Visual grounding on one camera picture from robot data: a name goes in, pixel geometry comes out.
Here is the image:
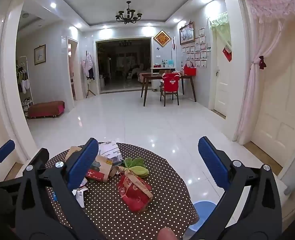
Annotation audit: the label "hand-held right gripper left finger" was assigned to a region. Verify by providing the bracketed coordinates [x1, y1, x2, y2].
[14, 137, 108, 240]

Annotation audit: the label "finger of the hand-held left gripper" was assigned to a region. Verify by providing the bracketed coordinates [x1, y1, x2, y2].
[0, 148, 50, 190]
[0, 139, 16, 180]

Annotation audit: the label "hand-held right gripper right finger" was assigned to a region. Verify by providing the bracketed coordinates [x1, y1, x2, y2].
[187, 136, 283, 240]

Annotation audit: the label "red cardboard box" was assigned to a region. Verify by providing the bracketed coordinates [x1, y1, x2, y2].
[65, 146, 120, 183]

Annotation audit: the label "blue plastic bin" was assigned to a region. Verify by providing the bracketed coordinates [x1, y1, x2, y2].
[189, 201, 216, 232]

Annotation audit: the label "red wrapper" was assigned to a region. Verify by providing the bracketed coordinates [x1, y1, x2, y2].
[117, 171, 153, 213]

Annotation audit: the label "person's right hand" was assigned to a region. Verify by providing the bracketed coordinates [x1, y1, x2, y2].
[158, 227, 178, 240]

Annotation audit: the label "grey plastic mailer bag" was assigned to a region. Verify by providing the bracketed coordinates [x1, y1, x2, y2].
[97, 141, 124, 167]

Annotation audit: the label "small white carton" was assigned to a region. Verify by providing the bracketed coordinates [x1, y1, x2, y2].
[72, 186, 88, 208]

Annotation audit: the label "red footstool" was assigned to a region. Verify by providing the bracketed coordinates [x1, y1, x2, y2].
[28, 101, 65, 119]

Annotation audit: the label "brown polka dot tablecloth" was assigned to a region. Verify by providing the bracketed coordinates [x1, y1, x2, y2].
[41, 142, 199, 240]

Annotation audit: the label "green leaves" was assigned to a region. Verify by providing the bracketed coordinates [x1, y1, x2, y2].
[124, 157, 150, 178]

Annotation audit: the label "white clothes rack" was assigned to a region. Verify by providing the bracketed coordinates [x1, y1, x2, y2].
[16, 56, 34, 117]

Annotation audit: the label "wooden coat stand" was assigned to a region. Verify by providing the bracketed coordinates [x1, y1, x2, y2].
[85, 51, 96, 98]

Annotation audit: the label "white panel door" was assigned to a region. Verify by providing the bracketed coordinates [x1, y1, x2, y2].
[214, 30, 231, 117]
[251, 25, 295, 160]

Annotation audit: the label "red chair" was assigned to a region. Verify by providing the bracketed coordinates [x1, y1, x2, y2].
[159, 71, 181, 107]

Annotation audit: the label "pink lace curtain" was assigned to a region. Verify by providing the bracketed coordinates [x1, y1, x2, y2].
[234, 0, 295, 144]

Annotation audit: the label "red chair cover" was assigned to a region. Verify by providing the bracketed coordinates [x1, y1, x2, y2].
[162, 72, 181, 90]

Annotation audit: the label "red gift box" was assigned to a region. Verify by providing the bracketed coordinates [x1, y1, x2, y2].
[183, 64, 197, 77]

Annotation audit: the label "white jacket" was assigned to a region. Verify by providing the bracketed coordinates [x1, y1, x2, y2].
[82, 52, 94, 78]

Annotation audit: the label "framed flower picture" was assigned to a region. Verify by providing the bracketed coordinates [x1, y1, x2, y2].
[34, 44, 46, 66]

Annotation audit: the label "dark wooden dining table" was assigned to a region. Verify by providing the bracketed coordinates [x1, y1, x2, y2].
[140, 73, 196, 107]

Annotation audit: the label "glass sliding door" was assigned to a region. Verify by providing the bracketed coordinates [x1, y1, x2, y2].
[95, 38, 153, 94]

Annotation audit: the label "white sideboard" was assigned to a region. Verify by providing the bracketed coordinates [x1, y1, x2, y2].
[151, 66, 176, 92]

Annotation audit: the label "red hanging door ornament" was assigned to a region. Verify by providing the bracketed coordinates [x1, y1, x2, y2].
[222, 44, 232, 62]

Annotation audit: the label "green curtain valance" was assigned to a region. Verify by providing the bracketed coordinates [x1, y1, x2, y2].
[210, 14, 229, 32]

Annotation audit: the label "black chandelier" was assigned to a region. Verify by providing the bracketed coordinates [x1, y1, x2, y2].
[115, 1, 142, 25]

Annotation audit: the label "wall of certificates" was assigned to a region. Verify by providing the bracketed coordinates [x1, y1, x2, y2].
[181, 27, 208, 68]

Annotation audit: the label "dark framed wall picture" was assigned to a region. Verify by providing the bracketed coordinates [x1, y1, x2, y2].
[179, 22, 196, 45]

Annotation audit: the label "red diamond wall decoration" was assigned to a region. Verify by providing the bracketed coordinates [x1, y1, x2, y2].
[154, 30, 172, 48]

